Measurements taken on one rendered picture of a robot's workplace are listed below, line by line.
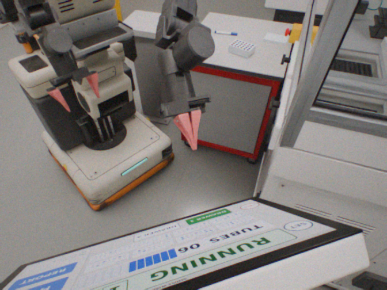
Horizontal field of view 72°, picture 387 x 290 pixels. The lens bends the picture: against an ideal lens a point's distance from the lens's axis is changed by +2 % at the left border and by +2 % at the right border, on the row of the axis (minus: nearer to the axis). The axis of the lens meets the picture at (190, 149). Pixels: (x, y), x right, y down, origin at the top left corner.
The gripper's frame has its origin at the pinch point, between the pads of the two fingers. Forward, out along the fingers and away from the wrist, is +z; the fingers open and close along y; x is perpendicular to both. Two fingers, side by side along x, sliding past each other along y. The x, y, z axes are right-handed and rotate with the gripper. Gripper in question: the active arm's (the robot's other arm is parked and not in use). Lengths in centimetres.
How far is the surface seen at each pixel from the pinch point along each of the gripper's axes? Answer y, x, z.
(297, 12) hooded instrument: 111, 98, -71
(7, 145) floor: -101, 175, -37
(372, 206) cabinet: 55, 18, 31
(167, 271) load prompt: -11.5, -18.1, 15.3
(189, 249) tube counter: -7.6, -13.0, 15.3
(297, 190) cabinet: 38, 29, 23
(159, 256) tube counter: -12.0, -12.1, 15.3
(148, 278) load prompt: -14.0, -17.9, 15.3
